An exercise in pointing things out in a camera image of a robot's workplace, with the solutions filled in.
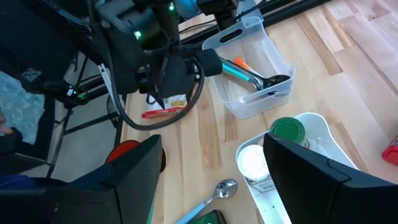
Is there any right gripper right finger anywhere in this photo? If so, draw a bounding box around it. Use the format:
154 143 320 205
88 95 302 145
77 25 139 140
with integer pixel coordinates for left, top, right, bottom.
262 132 383 224

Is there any person's forearm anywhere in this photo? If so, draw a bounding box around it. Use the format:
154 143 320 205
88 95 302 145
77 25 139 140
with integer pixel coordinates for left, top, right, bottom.
0 127 27 156

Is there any black spoon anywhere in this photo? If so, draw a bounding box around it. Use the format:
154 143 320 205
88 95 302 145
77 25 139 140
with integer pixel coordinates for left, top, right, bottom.
260 73 292 96

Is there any spoon with red-orange handle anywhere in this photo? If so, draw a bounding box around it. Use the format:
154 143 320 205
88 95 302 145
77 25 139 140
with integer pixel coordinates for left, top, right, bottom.
233 57 261 77

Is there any red bowl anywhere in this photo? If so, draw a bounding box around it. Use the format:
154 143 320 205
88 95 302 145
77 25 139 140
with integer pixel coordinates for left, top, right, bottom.
104 139 167 174

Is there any white plastic bin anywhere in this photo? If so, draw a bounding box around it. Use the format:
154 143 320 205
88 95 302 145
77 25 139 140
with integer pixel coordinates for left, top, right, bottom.
235 111 358 224

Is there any spoon with light-blue handle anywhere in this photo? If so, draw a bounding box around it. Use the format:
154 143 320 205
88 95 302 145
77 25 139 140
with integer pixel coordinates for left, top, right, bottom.
174 179 239 224

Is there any gold spoon with green handle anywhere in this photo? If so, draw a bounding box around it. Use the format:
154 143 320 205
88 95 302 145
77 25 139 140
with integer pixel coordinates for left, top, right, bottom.
145 198 155 224

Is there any green spice tin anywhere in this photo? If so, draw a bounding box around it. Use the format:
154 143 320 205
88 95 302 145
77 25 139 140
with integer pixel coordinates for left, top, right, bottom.
189 210 228 224

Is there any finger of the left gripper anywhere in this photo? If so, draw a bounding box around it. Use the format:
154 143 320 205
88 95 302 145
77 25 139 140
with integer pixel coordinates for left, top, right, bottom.
195 48 224 78

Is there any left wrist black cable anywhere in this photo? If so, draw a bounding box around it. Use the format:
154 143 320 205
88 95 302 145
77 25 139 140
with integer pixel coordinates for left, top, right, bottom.
105 46 206 131

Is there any pale blue plastic sheet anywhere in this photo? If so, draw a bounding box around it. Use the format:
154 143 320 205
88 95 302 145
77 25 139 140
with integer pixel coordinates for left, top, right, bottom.
0 71 46 146

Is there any person's hand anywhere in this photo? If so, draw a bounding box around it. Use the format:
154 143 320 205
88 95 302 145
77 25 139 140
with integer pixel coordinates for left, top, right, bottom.
0 111 16 136

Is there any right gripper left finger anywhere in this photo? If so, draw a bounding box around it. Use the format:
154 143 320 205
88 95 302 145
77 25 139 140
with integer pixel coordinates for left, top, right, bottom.
70 134 164 224

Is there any red spice box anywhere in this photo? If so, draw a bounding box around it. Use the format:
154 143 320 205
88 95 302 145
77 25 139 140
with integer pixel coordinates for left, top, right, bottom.
381 135 398 167

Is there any red and white noodle packet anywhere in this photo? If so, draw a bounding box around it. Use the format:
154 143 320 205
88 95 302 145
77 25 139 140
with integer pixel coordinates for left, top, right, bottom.
141 94 190 119

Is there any clear plastic bin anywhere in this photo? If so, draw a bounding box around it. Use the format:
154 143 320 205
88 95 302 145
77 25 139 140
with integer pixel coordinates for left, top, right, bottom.
201 16 296 120

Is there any white-capped spice jar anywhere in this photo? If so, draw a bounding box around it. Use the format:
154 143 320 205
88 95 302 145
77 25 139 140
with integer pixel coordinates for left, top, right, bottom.
236 144 277 192

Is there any silver spoon with green handle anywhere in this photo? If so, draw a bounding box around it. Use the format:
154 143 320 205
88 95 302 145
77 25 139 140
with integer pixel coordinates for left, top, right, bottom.
221 57 265 91

